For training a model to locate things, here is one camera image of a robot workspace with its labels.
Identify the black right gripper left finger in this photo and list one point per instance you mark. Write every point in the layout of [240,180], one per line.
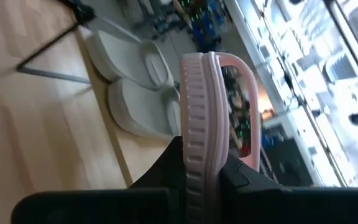
[104,207]

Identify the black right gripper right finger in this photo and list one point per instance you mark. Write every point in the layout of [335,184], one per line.
[291,205]

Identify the grey slide sandal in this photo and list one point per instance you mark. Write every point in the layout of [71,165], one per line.
[141,109]
[120,56]

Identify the pink slide sandal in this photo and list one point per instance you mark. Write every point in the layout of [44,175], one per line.
[202,109]

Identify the wooden shelf black metal frame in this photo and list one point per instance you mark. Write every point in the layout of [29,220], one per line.
[135,158]

